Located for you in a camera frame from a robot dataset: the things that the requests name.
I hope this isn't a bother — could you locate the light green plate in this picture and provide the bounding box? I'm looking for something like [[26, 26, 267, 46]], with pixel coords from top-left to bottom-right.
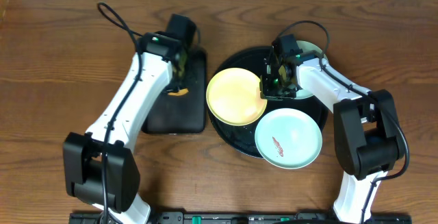
[[255, 108, 322, 169], [296, 40, 322, 99]]

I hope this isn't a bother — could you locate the yellow plate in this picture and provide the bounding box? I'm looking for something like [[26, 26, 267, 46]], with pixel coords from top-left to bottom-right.
[[206, 68, 268, 126]]

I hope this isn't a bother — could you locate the orange green sponge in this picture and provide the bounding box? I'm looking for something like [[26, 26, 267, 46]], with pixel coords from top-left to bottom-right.
[[167, 88, 189, 97]]

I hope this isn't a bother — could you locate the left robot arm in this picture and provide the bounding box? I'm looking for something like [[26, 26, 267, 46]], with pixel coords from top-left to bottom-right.
[[63, 14, 196, 223]]

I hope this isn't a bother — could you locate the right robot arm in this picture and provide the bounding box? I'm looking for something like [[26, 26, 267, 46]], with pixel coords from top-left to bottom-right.
[[260, 34, 410, 223]]

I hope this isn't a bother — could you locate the black round tray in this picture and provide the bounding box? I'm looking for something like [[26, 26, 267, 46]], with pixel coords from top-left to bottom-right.
[[209, 46, 329, 158]]

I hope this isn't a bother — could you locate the black rectangular tray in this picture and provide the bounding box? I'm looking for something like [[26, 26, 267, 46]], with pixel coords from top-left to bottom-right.
[[141, 48, 207, 134]]

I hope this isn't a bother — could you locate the light green front plate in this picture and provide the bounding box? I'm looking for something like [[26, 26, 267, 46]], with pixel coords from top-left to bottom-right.
[[255, 108, 322, 169]]

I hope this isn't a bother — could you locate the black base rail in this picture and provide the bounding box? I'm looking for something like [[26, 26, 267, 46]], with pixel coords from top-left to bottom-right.
[[68, 212, 413, 224]]

